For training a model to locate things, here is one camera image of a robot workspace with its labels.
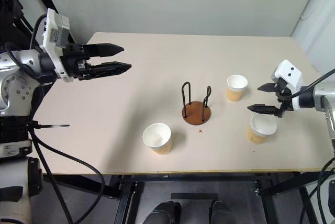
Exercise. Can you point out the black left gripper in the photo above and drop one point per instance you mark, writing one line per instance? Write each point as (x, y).
(72, 60)

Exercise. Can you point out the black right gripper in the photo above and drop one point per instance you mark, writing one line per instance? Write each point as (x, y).
(285, 101)

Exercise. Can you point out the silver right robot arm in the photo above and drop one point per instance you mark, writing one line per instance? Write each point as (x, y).
(323, 95)

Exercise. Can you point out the brown paper cup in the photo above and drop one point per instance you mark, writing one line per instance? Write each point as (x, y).
(236, 88)
(157, 139)
(261, 129)

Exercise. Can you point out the black flat floor plate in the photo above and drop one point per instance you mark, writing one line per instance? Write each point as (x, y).
(195, 196)

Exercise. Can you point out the dark rounded robot foot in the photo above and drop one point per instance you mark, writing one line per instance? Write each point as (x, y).
(222, 212)
(163, 212)

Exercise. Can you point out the white and black robot torso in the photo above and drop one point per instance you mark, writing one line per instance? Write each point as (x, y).
(15, 182)

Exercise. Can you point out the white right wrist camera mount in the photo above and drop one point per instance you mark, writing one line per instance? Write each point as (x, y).
(289, 73)

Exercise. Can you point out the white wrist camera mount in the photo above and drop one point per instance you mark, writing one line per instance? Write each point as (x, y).
(56, 33)
(289, 73)

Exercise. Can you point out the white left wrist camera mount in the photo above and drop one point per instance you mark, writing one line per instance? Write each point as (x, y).
(56, 33)

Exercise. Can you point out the black metal table frame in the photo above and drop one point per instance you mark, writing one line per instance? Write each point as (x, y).
(188, 178)

